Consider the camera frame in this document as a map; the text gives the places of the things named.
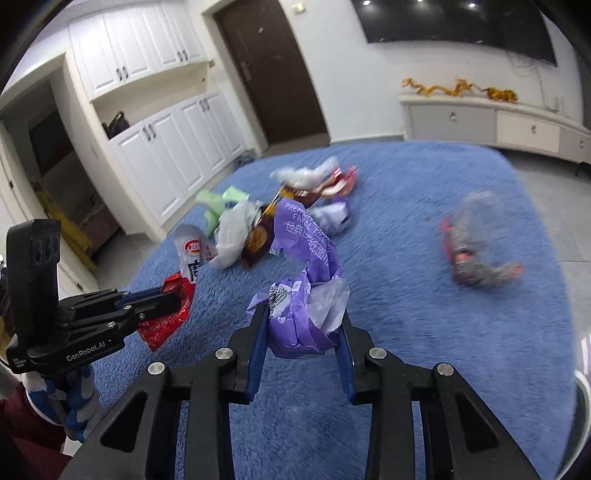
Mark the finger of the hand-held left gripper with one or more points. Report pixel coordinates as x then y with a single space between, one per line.
157 305
138 297

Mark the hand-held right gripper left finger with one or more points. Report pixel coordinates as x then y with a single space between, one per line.
256 353

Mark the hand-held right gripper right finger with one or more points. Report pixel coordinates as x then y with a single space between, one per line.
345 367

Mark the purple plastic wrapper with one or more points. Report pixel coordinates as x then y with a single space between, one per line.
295 332

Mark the red and white snack packet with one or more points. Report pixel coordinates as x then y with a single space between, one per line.
194 261

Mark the white plastic bag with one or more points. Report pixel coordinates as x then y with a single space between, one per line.
231 235

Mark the brown snack packet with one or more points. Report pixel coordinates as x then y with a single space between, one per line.
258 240

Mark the green wrapper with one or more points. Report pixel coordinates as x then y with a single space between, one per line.
217 203

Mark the small purple and white packet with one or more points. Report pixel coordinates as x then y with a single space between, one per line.
334 214

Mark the clear plastic wrapper red ends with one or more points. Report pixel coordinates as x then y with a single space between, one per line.
471 240

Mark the white wrapper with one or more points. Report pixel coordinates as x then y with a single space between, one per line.
300 176

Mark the blue plush blanket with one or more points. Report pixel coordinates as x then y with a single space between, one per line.
415 323

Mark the person's dark red clothing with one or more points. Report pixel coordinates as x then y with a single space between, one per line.
23 434

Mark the blue slipper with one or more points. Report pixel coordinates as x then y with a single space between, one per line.
242 160

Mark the dark handbag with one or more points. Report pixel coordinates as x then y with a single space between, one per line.
117 124

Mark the brown door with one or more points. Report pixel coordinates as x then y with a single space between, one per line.
272 78

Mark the grey and white television console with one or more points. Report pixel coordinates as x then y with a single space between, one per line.
452 120

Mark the golden dragon ornament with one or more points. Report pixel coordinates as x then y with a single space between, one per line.
438 88

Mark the short golden ornament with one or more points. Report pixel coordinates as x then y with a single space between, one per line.
502 94

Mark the small white appliance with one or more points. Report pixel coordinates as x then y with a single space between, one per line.
557 104

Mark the white wall cabinet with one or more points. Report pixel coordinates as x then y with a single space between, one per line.
161 152

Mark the black wall television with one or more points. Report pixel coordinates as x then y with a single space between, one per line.
452 23

